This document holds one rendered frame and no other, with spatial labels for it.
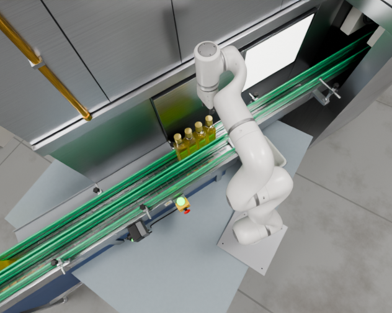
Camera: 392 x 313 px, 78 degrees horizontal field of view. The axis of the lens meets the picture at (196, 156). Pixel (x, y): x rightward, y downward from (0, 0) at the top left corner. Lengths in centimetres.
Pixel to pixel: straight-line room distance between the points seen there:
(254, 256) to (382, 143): 198
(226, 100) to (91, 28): 42
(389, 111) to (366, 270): 166
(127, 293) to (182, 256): 37
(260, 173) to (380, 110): 267
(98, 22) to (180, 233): 122
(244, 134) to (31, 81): 62
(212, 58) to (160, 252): 119
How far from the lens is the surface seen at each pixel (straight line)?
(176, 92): 109
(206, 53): 81
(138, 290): 165
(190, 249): 158
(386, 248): 277
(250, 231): 114
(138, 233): 138
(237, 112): 72
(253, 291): 237
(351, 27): 187
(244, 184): 75
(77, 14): 77
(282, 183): 82
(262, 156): 67
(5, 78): 84
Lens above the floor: 232
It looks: 68 degrees down
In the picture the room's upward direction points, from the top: 10 degrees counter-clockwise
